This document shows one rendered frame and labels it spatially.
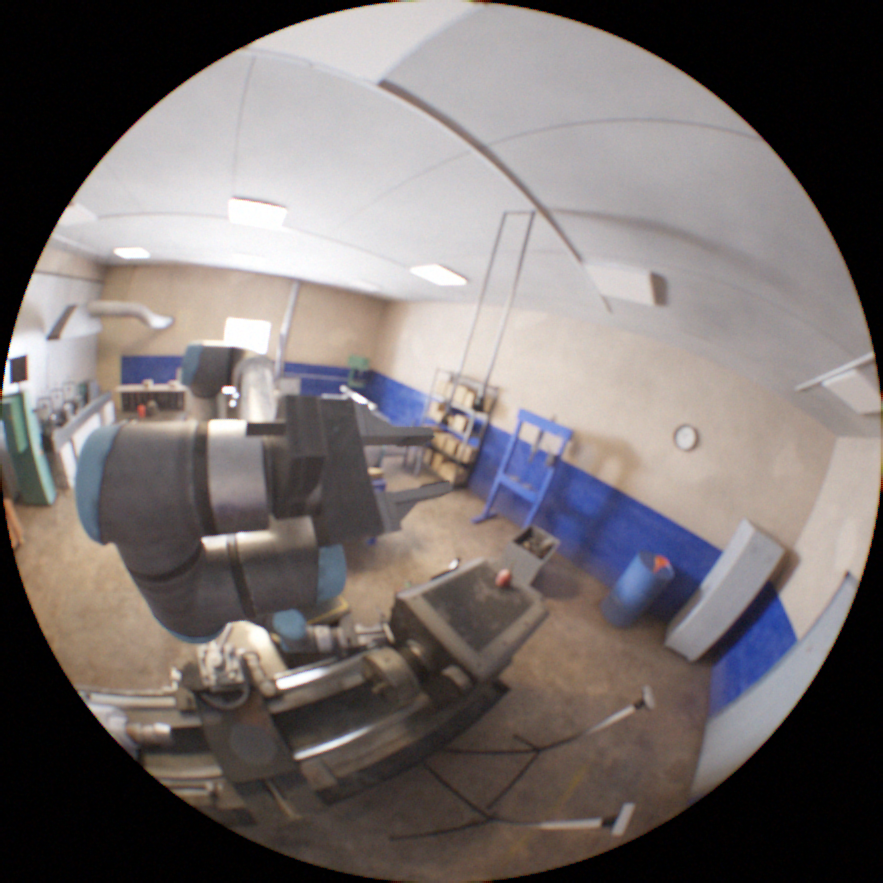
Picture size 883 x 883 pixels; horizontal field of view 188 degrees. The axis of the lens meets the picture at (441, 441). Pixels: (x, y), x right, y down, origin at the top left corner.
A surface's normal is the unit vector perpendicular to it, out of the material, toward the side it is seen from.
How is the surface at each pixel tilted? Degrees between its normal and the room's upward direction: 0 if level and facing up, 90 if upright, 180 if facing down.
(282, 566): 36
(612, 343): 90
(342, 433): 41
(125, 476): 52
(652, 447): 90
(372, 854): 0
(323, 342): 90
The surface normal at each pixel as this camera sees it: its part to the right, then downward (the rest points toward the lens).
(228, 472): 0.67, -0.16
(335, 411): 0.62, -0.43
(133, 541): 0.61, 0.40
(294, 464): 0.52, 0.67
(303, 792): 0.26, -0.92
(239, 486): 0.70, 0.05
